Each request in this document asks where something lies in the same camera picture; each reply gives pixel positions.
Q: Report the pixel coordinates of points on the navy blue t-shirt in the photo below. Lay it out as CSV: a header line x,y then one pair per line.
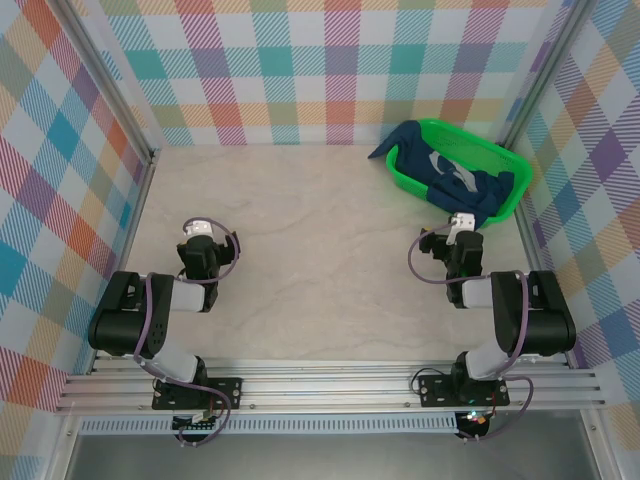
x,y
415,155

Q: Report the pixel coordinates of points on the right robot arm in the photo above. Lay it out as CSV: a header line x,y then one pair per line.
x,y
545,325

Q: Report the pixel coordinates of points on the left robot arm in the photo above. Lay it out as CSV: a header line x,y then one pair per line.
x,y
125,330

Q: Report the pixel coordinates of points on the green plastic basket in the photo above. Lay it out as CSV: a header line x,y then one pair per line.
x,y
480,150

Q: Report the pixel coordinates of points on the small circuit board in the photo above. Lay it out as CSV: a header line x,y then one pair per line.
x,y
197,422
475,420

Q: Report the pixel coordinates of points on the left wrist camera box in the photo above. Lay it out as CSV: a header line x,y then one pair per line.
x,y
198,228

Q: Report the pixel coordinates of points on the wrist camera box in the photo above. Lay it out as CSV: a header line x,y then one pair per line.
x,y
462,222
198,228

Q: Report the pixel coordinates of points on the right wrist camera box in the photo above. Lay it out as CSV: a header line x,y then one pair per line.
x,y
462,222

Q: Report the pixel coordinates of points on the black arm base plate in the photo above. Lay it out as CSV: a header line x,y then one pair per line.
x,y
435,390
227,392

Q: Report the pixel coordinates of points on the aluminium mounting rail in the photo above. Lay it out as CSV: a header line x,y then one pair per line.
x,y
325,387

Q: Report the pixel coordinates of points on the aluminium frame post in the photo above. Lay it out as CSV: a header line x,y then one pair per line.
x,y
107,82
542,75

